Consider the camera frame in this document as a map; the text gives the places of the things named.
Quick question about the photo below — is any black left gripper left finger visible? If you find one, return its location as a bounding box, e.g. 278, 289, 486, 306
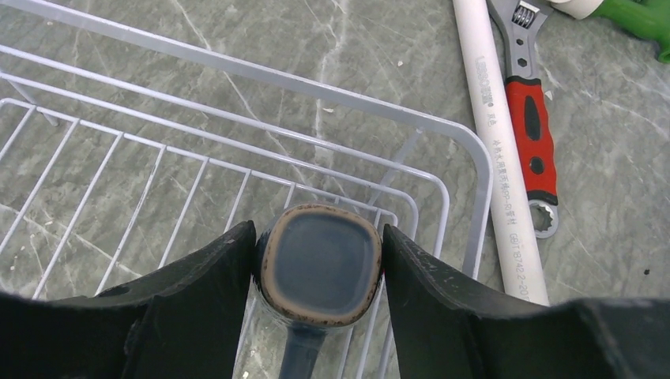
1, 221, 256, 378

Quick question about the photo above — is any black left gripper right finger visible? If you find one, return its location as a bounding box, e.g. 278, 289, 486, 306
382, 225, 669, 378

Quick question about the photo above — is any grey dotted ceramic mug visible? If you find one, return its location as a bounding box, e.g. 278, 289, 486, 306
252, 203, 382, 378

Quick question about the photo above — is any green pipe fitting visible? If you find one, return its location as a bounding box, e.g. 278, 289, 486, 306
592, 0, 669, 63

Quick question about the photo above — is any white PVC pipe frame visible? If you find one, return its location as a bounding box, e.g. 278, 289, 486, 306
452, 0, 608, 308

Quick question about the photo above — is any white wire dish rack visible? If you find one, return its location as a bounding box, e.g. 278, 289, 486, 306
0, 0, 495, 379

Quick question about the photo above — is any red handled adjustable wrench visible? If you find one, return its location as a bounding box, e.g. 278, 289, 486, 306
487, 0, 559, 238

